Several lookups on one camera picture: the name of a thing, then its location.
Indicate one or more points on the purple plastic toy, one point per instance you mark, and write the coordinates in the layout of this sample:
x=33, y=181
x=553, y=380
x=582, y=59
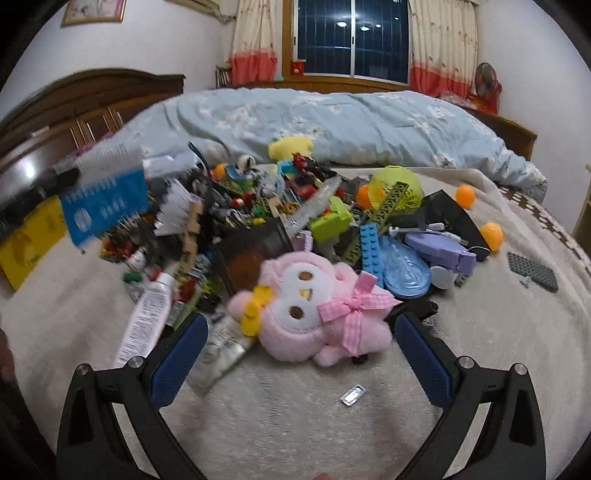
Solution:
x=442, y=251

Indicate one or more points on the window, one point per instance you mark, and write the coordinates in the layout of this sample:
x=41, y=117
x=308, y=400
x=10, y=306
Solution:
x=369, y=39

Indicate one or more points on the wooden headboard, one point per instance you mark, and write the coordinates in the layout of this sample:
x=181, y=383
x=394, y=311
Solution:
x=72, y=113

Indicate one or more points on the framed picture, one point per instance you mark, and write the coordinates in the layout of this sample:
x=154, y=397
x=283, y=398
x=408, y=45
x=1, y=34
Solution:
x=93, y=11

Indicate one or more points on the olive technic beam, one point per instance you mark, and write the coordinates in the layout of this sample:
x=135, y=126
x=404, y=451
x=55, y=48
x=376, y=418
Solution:
x=395, y=196

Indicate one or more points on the light blue floral quilt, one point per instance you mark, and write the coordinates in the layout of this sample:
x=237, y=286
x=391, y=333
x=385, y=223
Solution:
x=393, y=128

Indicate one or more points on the black tray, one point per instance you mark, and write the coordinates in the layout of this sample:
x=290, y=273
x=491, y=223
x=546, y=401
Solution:
x=440, y=207

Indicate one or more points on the yellow plush toy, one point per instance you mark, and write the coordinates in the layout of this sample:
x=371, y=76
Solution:
x=286, y=147

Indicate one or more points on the white shuttlecock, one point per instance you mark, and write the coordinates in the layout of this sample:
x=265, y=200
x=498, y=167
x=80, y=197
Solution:
x=173, y=210

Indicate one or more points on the smoky transparent box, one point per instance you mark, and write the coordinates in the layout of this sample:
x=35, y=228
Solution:
x=238, y=258

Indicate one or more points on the yellow cardboard box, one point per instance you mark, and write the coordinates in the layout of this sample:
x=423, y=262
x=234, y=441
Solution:
x=23, y=249

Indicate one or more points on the silver orange tube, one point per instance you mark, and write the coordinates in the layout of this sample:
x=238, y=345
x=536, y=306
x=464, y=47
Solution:
x=225, y=347

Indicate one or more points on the blue packet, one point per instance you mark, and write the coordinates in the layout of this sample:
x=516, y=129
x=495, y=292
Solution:
x=93, y=209

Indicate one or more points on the red fan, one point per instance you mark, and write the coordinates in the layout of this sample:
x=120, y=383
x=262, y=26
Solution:
x=487, y=86

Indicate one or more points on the orange white tube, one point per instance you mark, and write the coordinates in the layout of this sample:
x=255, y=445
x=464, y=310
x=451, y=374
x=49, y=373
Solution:
x=147, y=320

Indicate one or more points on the orange ping pong ball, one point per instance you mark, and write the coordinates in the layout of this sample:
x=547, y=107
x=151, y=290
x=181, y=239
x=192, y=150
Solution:
x=465, y=196

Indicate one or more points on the transparent blue oval piece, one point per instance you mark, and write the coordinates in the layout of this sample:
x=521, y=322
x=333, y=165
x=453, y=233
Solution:
x=406, y=274

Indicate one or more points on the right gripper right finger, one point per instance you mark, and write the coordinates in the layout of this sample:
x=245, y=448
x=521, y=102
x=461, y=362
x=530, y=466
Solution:
x=511, y=443

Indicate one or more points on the tan brick beam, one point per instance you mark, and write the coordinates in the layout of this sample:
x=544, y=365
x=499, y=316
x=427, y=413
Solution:
x=192, y=229

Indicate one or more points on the curtain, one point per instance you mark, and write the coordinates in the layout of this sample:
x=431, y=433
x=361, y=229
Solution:
x=253, y=53
x=444, y=41

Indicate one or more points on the pink plush toy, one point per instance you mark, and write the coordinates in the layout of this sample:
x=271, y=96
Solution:
x=303, y=307

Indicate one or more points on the dark grey flat plate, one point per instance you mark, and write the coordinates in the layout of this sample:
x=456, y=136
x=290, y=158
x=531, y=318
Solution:
x=538, y=273

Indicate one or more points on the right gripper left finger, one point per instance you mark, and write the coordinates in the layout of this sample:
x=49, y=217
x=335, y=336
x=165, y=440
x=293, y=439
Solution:
x=91, y=444

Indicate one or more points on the right curtain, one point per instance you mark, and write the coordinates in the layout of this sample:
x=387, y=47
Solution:
x=444, y=41

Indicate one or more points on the left curtain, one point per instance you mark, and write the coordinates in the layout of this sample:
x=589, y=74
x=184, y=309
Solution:
x=253, y=53

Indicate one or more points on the lime green brick piece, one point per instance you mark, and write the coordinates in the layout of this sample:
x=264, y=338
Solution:
x=333, y=222

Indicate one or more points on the blue long brick plate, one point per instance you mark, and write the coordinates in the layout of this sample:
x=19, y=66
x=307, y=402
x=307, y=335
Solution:
x=371, y=255

